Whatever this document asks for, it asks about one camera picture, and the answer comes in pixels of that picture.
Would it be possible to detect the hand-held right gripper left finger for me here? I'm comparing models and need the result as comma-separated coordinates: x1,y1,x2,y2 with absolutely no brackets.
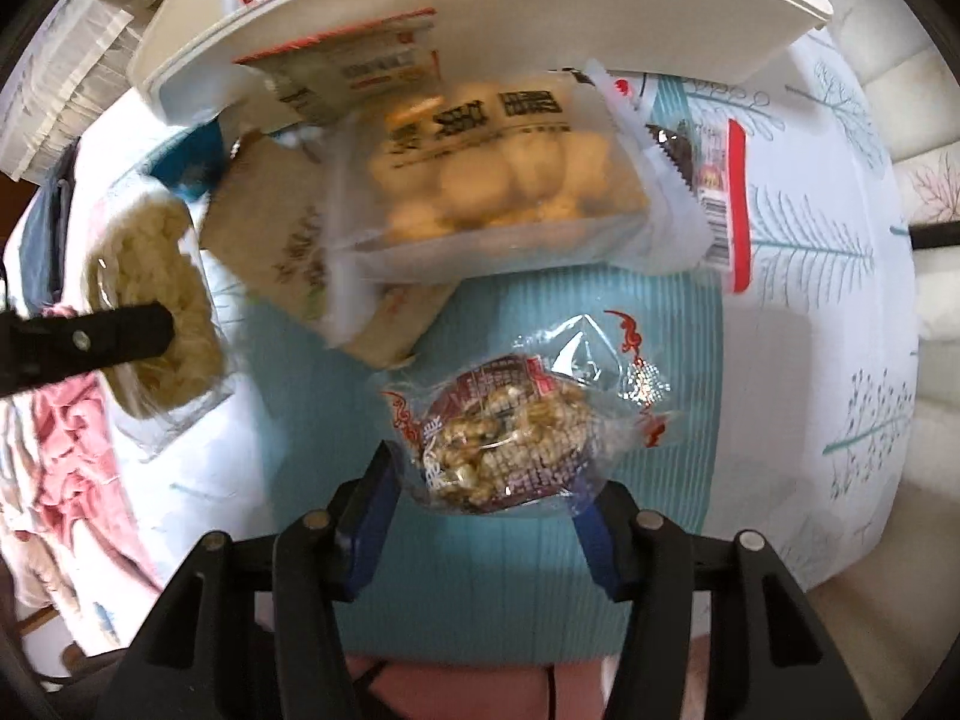
97,441,402,720

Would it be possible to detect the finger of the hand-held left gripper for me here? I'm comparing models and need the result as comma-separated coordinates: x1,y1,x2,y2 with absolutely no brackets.
0,302,176,396

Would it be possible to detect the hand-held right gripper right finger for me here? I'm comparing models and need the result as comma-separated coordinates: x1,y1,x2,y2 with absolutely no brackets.
574,478,875,720

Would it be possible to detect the blue-topped yellow puff packet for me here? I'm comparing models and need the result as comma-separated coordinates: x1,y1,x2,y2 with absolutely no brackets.
79,131,241,460

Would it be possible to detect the clear nut bar packet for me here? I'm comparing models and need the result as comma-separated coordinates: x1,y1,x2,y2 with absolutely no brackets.
377,310,674,517

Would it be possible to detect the beige paper snack packet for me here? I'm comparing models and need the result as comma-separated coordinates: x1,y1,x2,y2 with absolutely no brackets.
197,130,452,370

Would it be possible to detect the clear packet of yellow cakes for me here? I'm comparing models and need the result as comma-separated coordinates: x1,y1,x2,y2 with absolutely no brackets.
325,66,715,351

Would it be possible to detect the small white red-edged packet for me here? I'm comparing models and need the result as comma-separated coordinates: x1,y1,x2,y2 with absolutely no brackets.
231,10,441,126

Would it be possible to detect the dark snack packet red strip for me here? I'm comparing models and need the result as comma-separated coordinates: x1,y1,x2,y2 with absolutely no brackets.
643,77,756,295

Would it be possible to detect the white plastic storage box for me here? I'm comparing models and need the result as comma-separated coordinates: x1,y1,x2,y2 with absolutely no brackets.
133,0,835,123

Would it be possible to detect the dark blue folded clothing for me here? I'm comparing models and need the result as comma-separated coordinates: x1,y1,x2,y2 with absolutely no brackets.
18,178,80,310

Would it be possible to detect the pink blanket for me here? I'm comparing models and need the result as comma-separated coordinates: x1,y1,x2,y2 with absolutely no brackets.
0,300,163,602

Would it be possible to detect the tree print tablecloth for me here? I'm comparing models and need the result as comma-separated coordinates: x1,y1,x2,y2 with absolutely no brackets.
0,0,925,655

